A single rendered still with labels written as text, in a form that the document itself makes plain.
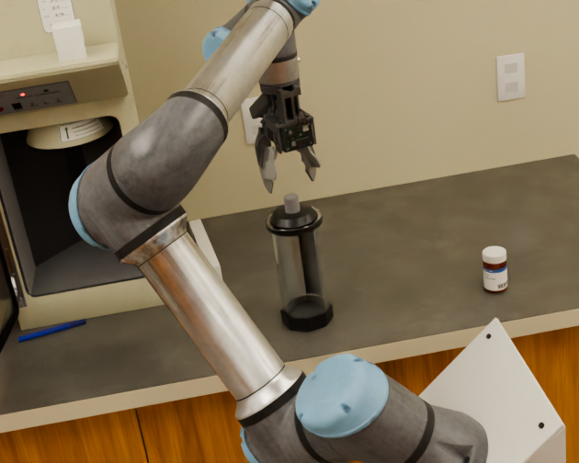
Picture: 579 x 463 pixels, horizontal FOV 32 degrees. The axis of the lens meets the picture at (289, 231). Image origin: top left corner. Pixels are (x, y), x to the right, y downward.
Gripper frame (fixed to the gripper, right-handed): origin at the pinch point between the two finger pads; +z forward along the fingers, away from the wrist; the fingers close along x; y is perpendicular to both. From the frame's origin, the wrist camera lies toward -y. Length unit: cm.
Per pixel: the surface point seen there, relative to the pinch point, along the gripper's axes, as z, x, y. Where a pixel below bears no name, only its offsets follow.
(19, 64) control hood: -27, -40, -22
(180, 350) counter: 30.0, -25.9, -3.4
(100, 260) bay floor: 22, -33, -36
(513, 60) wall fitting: 4, 76, -40
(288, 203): 3.8, -1.3, 1.3
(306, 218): 6.4, 0.8, 4.2
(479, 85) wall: 9, 68, -43
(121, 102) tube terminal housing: -15.3, -23.5, -22.6
